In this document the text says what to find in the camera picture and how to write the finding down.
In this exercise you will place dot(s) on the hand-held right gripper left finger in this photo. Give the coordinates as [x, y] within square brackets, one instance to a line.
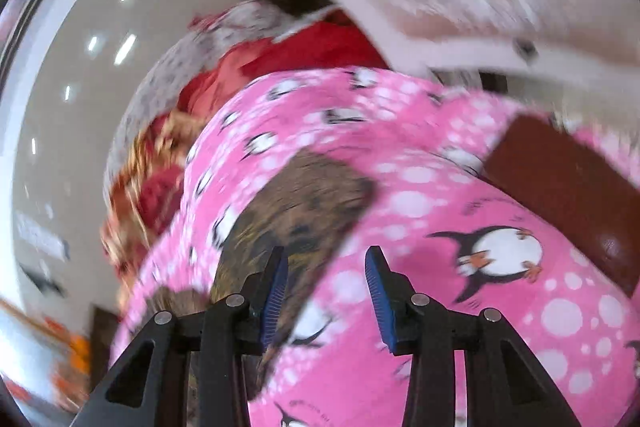
[275, 299]

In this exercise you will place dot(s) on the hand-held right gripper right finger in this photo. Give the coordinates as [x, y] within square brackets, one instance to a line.
[380, 302]

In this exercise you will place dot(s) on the brown furry garment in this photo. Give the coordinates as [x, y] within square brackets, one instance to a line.
[300, 207]

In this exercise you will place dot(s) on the pink penguin print blanket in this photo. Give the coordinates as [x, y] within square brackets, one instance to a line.
[450, 187]

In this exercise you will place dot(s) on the dark wooden furniture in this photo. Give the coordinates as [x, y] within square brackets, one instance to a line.
[104, 332]

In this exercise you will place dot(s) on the brown wooden bed board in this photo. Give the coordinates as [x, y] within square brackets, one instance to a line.
[565, 192]

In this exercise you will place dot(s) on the red pillow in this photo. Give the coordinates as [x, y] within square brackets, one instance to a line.
[310, 52]

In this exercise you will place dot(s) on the grey floral pillow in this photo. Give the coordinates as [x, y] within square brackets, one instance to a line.
[165, 72]

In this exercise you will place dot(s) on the white wall poster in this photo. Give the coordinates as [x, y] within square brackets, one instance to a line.
[42, 237]

